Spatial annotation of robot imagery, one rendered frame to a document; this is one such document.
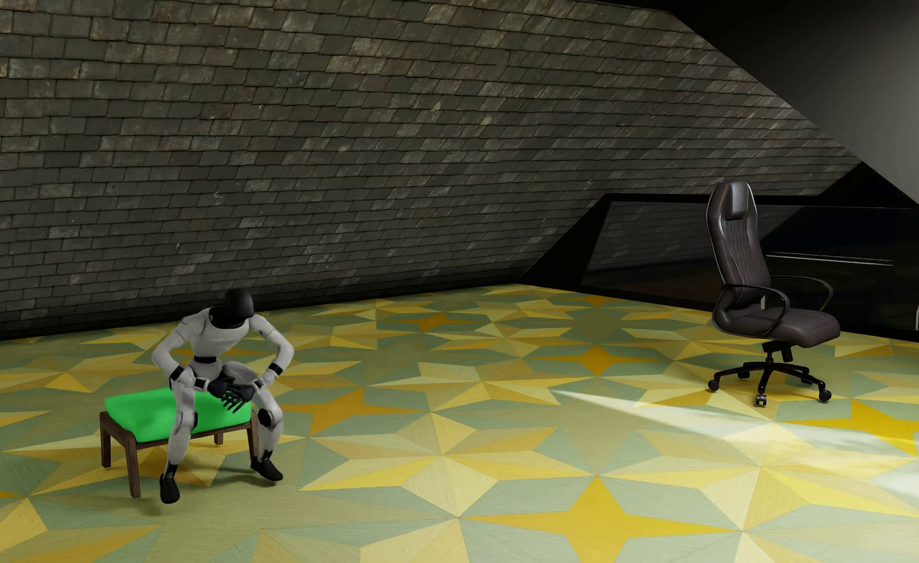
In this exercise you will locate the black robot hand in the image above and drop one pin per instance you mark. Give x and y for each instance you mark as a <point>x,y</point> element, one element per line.
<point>239,397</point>
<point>215,386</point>

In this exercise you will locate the green cushioned wooden chair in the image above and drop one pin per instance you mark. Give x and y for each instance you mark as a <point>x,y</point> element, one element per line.
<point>137,414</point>

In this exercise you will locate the black leather office chair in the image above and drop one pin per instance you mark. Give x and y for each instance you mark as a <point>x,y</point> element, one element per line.
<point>743,262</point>

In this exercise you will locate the white left robot leg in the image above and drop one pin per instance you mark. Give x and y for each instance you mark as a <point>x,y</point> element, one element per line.
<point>265,419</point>

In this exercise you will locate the white robot leg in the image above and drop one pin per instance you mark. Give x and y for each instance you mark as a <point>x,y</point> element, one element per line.
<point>265,419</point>
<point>185,418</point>

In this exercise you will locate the white right robot leg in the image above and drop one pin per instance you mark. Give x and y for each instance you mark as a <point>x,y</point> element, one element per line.
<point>185,418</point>

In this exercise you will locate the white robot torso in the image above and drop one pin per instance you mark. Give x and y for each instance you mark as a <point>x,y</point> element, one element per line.
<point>221,340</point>

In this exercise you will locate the black robot head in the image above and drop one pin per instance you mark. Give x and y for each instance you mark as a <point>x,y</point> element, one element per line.
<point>238,306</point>

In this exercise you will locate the dark glass partition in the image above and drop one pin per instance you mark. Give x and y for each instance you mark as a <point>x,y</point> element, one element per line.
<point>662,234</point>

